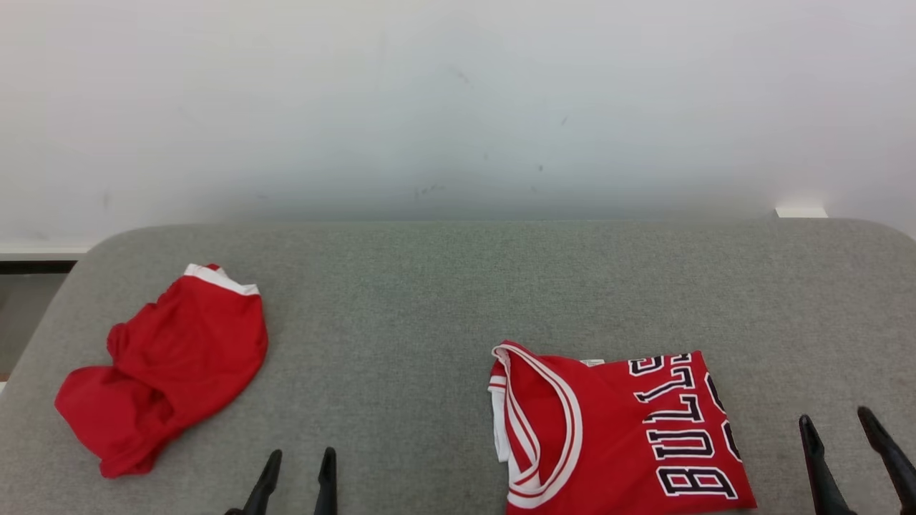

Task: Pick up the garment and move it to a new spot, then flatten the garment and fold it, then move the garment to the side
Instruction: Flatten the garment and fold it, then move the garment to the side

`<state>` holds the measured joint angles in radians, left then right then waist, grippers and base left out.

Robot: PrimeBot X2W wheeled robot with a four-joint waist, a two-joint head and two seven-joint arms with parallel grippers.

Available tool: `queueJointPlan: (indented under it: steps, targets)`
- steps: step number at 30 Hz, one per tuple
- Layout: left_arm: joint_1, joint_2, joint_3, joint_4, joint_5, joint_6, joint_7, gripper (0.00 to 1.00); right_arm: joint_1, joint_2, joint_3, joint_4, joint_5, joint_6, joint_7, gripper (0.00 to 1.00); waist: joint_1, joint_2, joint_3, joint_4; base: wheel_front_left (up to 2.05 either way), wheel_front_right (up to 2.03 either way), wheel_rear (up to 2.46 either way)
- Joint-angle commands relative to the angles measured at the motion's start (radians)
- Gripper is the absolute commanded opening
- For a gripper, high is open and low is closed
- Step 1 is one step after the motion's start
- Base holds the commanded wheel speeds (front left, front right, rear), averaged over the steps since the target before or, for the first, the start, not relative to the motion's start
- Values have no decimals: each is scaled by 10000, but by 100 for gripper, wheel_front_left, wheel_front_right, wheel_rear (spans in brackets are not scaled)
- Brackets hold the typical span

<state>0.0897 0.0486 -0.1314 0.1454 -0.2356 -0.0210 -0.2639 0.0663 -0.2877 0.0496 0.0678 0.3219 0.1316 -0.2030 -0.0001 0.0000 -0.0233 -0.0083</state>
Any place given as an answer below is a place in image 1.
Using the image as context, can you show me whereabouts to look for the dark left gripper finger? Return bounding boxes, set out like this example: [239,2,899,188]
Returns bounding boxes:
[313,447,338,515]
[241,448,284,515]

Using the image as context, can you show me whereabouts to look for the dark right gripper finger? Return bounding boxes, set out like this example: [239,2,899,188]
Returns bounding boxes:
[857,406,916,515]
[799,414,857,515]

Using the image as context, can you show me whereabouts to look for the red shorts white waistband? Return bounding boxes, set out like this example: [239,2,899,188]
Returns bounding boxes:
[54,263,270,479]

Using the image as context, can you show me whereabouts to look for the red white basketball jersey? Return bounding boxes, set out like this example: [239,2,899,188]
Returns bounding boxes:
[488,340,758,515]

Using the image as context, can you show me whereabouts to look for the grey fabric sofa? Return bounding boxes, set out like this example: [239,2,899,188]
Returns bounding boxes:
[0,217,916,515]

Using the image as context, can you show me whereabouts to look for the black white baseboard strip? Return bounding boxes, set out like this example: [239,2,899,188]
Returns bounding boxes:
[0,242,95,275]

